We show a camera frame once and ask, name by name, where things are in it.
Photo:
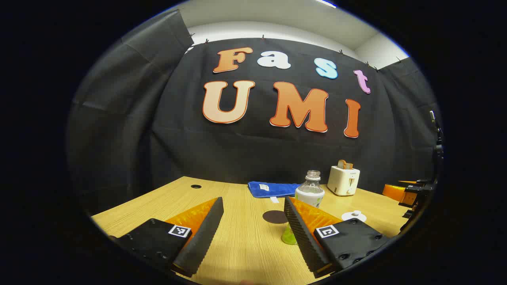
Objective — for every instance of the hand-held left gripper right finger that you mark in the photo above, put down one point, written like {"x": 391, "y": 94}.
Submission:
{"x": 303, "y": 237}

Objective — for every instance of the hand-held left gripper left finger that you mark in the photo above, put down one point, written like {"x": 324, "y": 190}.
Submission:
{"x": 200, "y": 237}

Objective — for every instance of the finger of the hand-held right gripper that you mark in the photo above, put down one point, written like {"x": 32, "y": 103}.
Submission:
{"x": 394, "y": 192}

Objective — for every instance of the dark brown round coaster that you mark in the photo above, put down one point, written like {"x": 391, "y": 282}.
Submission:
{"x": 274, "y": 217}

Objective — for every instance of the clear water bottle green label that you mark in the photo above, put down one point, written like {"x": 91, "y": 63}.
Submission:
{"x": 311, "y": 192}

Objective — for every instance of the white teacup lid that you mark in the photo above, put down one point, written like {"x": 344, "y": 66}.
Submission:
{"x": 353, "y": 216}

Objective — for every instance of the cream white toaster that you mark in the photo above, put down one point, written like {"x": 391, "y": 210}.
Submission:
{"x": 342, "y": 181}

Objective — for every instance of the blue folded towel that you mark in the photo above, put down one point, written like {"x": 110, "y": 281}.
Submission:
{"x": 269, "y": 189}

